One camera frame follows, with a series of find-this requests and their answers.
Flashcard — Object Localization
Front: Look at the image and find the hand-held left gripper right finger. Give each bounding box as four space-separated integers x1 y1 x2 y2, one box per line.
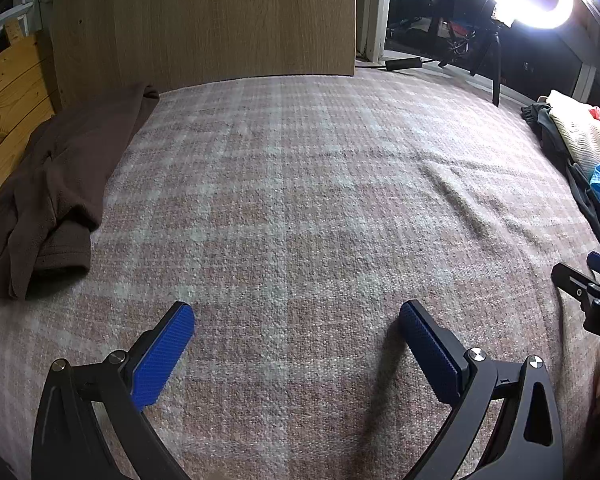
398 300 566 480

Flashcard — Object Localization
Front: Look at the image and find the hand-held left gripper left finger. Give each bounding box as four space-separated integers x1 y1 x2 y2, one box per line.
31 301 197 480

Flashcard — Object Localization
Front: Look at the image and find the cream knit sweater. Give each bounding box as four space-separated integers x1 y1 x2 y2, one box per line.
547 89 600 181

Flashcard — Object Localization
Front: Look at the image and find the dark grey garment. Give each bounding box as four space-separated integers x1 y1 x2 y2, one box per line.
521 102 600 261

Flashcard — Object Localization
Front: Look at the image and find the brown fleece garment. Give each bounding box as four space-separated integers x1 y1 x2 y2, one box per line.
0 81 161 302

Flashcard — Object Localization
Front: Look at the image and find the pink plaid blanket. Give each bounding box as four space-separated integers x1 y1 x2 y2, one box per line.
0 67 600 480

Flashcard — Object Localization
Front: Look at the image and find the black tripod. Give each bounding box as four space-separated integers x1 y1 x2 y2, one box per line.
437 25 503 107

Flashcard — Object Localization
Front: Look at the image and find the pine wood panel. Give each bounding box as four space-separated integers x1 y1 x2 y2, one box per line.
0 20 63 226

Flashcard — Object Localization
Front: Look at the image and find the light oak board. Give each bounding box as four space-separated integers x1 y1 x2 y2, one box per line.
47 0 357 98

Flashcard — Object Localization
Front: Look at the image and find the white window frame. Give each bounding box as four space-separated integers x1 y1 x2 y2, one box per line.
356 0 393 63
0 0 46 36

